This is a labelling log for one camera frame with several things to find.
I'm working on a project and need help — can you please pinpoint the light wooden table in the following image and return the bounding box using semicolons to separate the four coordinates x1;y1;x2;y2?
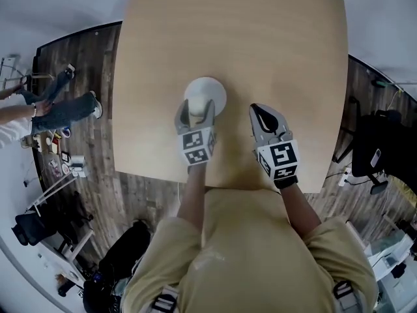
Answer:
111;0;349;194

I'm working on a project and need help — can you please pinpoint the white desk frame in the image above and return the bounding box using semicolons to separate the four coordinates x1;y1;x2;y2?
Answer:
24;170;96;262

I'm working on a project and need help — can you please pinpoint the black backpack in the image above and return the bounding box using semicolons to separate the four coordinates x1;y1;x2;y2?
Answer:
82;219;152;313

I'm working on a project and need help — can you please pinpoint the black mesh office chair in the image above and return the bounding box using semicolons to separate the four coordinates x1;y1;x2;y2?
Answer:
11;190;95;248

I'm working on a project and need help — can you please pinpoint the person's beige shirt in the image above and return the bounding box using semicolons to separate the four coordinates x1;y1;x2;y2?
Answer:
122;187;379;313

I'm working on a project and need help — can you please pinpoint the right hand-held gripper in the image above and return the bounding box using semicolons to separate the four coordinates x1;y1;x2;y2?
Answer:
249;102;300;189

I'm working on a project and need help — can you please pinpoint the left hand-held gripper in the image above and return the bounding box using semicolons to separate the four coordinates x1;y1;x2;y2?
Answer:
175;98;218;167

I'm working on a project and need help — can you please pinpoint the person's left forearm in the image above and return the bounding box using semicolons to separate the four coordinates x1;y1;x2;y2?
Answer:
177;163;209;233

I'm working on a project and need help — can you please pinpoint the white power strip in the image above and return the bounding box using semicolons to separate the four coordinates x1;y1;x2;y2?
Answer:
338;167;353;187

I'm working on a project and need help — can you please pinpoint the white round item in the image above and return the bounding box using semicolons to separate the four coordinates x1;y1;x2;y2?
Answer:
183;76;228;117

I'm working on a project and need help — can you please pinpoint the person's right forearm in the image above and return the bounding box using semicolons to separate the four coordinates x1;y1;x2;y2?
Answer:
279;183;323;239

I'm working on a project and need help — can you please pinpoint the grey harness strap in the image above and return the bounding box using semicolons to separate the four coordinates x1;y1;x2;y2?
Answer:
331;280;356;310
151;284;180;313

